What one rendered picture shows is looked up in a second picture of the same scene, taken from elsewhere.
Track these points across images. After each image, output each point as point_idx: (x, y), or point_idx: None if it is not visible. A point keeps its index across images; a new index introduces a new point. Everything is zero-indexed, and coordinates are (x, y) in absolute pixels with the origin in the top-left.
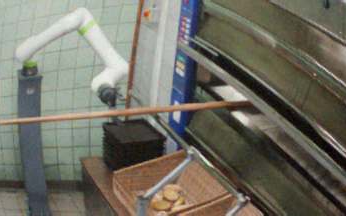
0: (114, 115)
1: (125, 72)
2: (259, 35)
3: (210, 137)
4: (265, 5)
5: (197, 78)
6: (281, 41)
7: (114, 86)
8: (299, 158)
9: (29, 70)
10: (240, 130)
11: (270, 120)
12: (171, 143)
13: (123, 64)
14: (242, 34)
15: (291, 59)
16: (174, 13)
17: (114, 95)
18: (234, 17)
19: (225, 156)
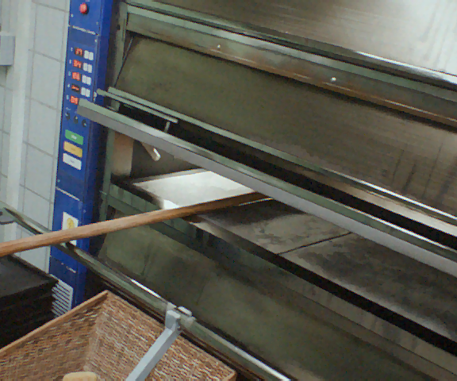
0: None
1: None
2: (285, 62)
3: (149, 272)
4: None
5: (110, 170)
6: (375, 61)
7: None
8: (412, 312)
9: None
10: (225, 257)
11: (281, 233)
12: (59, 287)
13: None
14: (228, 69)
15: (393, 100)
16: (48, 43)
17: None
18: (213, 31)
19: (193, 307)
